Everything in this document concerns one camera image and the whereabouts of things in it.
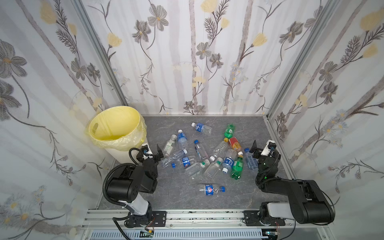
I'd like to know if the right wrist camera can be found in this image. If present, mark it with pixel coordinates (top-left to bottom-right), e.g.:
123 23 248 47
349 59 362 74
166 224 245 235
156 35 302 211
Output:
261 140 277 156

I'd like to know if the white bin yellow bag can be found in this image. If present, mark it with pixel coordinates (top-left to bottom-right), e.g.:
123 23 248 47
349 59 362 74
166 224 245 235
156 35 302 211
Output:
86 106 148 164

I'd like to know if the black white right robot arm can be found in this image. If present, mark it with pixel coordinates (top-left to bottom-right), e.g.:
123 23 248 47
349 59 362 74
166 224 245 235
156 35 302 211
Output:
244 140 336 226

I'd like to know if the crushed clear bottle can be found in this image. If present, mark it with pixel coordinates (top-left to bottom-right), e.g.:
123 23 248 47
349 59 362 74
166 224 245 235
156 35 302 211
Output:
161 149 188 168

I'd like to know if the clear bottle blue label upright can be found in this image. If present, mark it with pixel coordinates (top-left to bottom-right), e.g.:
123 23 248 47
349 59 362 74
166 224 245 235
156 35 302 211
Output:
177 130 188 150

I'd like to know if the red label bottle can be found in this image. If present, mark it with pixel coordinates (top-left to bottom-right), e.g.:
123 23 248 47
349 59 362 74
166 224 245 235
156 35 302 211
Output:
229 137 242 152

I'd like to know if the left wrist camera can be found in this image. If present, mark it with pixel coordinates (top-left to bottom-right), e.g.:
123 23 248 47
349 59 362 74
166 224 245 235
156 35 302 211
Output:
141 144 152 155

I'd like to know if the clear square bottle green band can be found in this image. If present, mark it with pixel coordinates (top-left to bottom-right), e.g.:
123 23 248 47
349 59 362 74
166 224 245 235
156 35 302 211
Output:
185 159 210 178

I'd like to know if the clear bottle blue label white cap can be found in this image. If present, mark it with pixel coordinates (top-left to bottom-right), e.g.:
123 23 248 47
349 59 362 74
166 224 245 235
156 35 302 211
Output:
222 149 237 174
191 123 212 136

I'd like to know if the clear bottle blue cap right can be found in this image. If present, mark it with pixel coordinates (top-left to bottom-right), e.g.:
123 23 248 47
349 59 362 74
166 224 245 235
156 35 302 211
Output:
245 148 258 170

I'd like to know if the aluminium mounting rail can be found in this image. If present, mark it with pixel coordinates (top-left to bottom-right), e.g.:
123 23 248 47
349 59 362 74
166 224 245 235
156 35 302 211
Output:
81 209 334 240

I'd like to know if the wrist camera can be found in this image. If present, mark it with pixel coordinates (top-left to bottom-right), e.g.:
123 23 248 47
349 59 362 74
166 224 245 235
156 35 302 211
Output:
261 140 277 156
141 144 152 155

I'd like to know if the small green bottle yellow cap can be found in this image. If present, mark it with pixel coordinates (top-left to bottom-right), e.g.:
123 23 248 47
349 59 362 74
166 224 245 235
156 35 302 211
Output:
224 124 235 142

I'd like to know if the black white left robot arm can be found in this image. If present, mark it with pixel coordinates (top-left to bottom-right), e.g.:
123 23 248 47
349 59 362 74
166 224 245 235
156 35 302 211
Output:
102 145 167 230

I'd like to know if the clear ribbed bottle white cap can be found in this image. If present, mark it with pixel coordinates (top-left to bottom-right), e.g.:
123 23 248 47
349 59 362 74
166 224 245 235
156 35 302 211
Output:
209 138 229 162

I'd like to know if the clear bottle Pepsi label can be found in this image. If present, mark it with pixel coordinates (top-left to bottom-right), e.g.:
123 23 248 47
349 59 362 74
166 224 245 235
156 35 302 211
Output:
198 184 226 196

